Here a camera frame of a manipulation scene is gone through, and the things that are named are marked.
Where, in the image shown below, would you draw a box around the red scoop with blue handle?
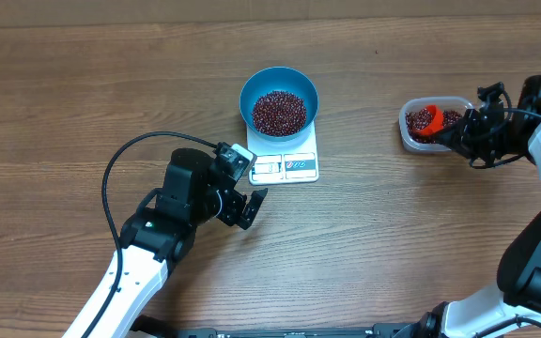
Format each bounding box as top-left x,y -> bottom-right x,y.
415,105 -> 444,137

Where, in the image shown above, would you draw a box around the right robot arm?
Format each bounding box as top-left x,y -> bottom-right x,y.
396,74 -> 541,337

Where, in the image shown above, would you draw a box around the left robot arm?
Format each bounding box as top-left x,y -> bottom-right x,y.
65,143 -> 267,337

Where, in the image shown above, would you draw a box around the white digital kitchen scale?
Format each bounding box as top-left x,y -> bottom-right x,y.
247,123 -> 319,186

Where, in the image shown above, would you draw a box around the red beans in bowl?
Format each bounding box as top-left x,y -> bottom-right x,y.
252,91 -> 307,137

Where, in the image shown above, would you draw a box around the blue bowl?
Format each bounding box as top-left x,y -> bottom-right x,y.
239,67 -> 319,140

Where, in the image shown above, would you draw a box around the clear plastic container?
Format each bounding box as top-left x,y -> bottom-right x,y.
398,96 -> 473,154

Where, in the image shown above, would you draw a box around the red beans in container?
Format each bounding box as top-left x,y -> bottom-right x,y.
405,108 -> 462,144

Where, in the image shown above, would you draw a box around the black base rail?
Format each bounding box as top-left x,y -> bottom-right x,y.
127,315 -> 418,338

